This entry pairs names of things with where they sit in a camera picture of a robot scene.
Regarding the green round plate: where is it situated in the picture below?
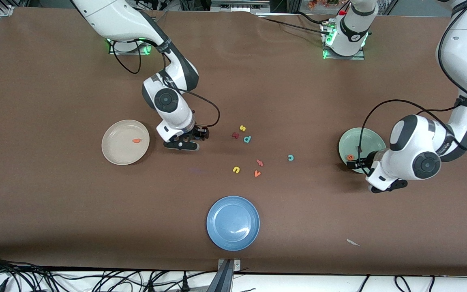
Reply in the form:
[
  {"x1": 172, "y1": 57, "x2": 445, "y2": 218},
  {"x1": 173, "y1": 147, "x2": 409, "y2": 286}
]
[{"x1": 338, "y1": 127, "x2": 387, "y2": 174}]

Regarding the beige round plate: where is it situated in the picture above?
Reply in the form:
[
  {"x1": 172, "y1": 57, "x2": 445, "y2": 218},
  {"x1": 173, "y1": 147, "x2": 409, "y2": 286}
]
[{"x1": 101, "y1": 119, "x2": 150, "y2": 166}]

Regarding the blue round plate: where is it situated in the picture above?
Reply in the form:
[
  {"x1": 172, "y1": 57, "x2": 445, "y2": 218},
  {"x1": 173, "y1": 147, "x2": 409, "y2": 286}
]
[{"x1": 206, "y1": 196, "x2": 261, "y2": 251}]

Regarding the brown table cover sheet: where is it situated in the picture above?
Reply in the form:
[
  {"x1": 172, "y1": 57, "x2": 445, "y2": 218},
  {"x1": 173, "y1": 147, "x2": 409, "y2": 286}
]
[{"x1": 0, "y1": 7, "x2": 467, "y2": 276}]

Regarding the orange flower bunch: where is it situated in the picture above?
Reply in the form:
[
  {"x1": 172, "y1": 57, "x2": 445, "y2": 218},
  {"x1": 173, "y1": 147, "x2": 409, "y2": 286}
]
[{"x1": 308, "y1": 0, "x2": 339, "y2": 9}]

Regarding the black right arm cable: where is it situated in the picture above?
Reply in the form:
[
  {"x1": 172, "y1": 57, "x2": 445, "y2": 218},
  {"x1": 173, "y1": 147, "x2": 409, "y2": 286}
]
[{"x1": 112, "y1": 40, "x2": 221, "y2": 128}]

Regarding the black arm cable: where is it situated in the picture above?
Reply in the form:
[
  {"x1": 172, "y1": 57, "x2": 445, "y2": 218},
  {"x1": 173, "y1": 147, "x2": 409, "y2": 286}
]
[
  {"x1": 112, "y1": 40, "x2": 221, "y2": 128},
  {"x1": 357, "y1": 16, "x2": 467, "y2": 163}
]

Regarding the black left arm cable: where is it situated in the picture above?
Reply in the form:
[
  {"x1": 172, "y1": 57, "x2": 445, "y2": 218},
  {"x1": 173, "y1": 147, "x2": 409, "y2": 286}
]
[{"x1": 357, "y1": 16, "x2": 467, "y2": 163}]

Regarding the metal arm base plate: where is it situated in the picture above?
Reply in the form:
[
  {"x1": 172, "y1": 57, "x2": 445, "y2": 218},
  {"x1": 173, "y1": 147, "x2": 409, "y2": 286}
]
[
  {"x1": 108, "y1": 39, "x2": 154, "y2": 56},
  {"x1": 322, "y1": 20, "x2": 366, "y2": 60}
]

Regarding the silver metal frame bar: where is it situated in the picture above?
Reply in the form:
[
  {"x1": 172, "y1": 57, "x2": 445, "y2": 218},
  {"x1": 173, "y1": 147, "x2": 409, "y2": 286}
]
[{"x1": 210, "y1": 0, "x2": 270, "y2": 13}]

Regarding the black base cable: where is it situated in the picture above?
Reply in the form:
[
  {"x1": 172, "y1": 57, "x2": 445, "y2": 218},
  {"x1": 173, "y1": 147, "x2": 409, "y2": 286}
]
[{"x1": 258, "y1": 11, "x2": 333, "y2": 36}]

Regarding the grey metal bracket post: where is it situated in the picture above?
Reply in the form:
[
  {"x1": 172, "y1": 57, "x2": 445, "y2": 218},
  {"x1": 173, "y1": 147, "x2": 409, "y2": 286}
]
[{"x1": 207, "y1": 258, "x2": 242, "y2": 292}]

